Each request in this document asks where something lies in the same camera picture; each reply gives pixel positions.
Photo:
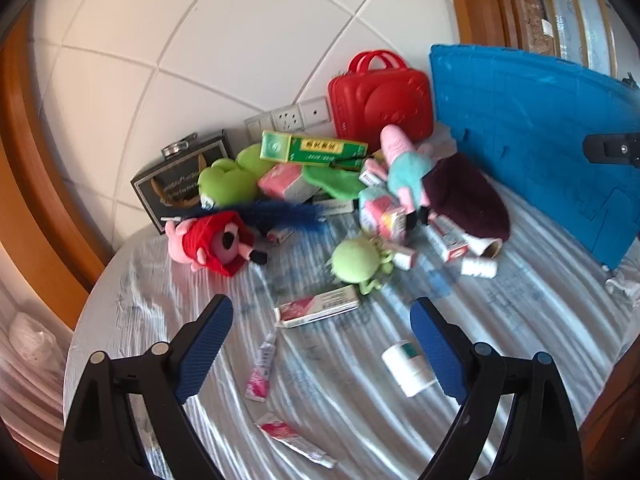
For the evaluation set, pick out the small pink tube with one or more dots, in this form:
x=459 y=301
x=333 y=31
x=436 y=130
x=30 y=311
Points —
x=260 y=375

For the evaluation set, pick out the blue plastic crate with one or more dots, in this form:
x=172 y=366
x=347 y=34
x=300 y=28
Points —
x=525 y=125

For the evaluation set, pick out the pink pig plush blue dress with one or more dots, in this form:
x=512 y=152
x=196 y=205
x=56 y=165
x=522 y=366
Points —
x=407 y=170

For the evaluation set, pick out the pink pig plush red dress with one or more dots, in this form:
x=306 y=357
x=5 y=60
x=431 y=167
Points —
x=205 y=237

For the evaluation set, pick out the pink and white carton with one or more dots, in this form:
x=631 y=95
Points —
x=380 y=212

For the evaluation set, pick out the frosted glass partition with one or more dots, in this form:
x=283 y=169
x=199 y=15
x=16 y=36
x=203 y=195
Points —
x=585 y=10

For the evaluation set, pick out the white wall switch panel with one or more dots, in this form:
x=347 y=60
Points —
x=257 y=125

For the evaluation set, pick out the green frog plush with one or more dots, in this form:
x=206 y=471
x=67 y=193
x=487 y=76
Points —
x=225 y=182

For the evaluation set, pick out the round desktop with plastic cover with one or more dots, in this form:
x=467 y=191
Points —
x=350 y=385

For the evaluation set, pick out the white and green flat box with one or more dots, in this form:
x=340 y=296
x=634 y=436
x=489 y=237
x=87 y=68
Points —
x=335 y=206

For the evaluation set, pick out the red and white small box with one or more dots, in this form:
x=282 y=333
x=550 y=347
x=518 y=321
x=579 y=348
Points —
x=450 y=242

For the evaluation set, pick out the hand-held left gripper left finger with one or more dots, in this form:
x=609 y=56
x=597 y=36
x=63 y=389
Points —
x=205 y=345

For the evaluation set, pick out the rolled patterned carpet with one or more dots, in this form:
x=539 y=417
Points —
x=537 y=15

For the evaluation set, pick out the white bottle green label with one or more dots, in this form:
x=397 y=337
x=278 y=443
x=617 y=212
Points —
x=407 y=367

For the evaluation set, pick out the red and white tube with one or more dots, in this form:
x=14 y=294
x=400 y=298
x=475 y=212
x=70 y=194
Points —
x=290 y=437

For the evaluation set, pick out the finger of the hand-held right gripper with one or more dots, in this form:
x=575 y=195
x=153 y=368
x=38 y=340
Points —
x=607 y=147

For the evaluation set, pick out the red suitcase-shaped case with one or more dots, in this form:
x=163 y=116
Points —
x=380 y=95

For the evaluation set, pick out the white wall socket panel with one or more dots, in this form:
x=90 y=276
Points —
x=287 y=117
x=316 y=109

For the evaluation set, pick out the white plastic bag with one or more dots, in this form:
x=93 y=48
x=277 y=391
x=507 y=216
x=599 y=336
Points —
x=32 y=340

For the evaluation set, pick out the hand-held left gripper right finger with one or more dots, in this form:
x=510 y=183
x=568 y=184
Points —
x=435 y=345

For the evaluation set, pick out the pink tissue packet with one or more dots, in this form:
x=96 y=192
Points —
x=282 y=180

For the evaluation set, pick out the long green box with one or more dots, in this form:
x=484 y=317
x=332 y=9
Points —
x=310 y=149

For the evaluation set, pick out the round green plush toy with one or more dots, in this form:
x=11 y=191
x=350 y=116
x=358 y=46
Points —
x=355 y=260

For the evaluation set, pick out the wooden door frame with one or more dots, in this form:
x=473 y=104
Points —
x=480 y=0

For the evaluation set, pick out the red and white toothpaste box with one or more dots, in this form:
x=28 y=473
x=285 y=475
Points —
x=317 y=306

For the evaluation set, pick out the black gift box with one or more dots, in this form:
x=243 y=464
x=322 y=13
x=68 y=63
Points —
x=170 y=180

